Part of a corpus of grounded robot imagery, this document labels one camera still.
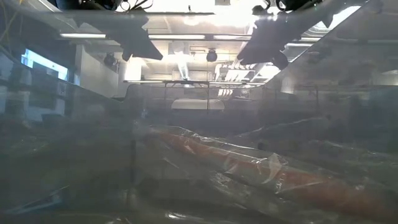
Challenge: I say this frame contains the ceiling light strip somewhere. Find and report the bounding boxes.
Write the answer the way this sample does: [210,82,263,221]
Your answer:
[148,34,206,40]
[213,34,252,41]
[59,33,106,39]

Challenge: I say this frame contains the green toothbrush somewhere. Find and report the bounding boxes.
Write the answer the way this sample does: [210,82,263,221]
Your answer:
[306,138,398,175]

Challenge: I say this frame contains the clear plastic bin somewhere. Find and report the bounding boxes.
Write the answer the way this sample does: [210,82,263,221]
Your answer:
[0,0,398,224]

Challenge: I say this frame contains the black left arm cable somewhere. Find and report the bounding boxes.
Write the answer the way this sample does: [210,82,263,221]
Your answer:
[119,0,154,12]

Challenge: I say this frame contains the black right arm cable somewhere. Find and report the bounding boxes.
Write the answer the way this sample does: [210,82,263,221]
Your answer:
[251,0,280,13]

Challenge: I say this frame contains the black round ceiling lamp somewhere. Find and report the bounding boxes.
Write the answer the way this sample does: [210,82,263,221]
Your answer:
[104,53,118,67]

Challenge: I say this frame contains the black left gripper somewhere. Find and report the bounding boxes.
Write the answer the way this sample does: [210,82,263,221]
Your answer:
[74,15,164,62]

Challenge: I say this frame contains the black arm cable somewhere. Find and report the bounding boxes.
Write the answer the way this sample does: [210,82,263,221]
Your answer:
[119,0,154,12]
[251,0,280,13]

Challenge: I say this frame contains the white rectangular panel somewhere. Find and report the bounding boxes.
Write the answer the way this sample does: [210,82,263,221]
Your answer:
[170,98,225,111]

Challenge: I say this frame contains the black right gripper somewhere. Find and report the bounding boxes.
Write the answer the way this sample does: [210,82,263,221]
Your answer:
[237,12,335,70]

